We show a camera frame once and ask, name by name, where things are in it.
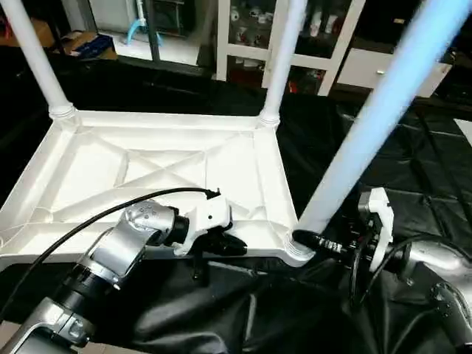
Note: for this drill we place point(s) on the white plastic table top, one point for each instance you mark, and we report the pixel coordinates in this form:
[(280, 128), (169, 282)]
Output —
[(133, 162)]

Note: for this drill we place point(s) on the white plastic table leg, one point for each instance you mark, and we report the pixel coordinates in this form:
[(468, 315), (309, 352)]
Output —
[(284, 59), (383, 110), (37, 59)]

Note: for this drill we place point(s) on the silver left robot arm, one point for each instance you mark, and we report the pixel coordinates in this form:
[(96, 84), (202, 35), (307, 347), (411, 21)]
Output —
[(110, 258)]

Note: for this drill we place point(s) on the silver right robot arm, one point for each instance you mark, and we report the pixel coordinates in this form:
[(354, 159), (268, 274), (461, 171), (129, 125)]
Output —
[(442, 280)]

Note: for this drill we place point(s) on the black work mat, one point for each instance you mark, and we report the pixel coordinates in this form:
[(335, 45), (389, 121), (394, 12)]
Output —
[(332, 133)]

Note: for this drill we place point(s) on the white flat panel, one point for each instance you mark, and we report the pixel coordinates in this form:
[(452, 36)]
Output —
[(466, 131)]

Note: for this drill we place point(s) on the white drawer unit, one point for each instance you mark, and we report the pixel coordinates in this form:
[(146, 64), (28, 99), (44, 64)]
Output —
[(369, 70)]

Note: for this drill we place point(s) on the white glass door cabinet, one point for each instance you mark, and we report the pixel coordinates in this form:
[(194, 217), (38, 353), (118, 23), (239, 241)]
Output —
[(243, 37)]

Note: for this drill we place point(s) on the grey metal pole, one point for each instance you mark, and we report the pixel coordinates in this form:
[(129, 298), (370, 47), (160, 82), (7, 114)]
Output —
[(154, 31)]

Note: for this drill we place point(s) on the dark equipment rack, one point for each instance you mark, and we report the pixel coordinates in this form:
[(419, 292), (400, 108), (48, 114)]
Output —
[(177, 18)]

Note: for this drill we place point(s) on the light blue plastic item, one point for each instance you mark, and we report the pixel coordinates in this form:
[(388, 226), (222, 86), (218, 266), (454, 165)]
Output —
[(136, 29)]

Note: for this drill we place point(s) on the blue flat box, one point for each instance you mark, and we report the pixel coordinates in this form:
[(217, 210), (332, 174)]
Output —
[(92, 46)]

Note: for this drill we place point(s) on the brown wooden board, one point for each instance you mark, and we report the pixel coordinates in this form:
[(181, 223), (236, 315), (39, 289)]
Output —
[(33, 33)]

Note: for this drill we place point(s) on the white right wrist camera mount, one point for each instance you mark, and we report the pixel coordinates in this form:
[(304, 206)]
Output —
[(380, 221)]

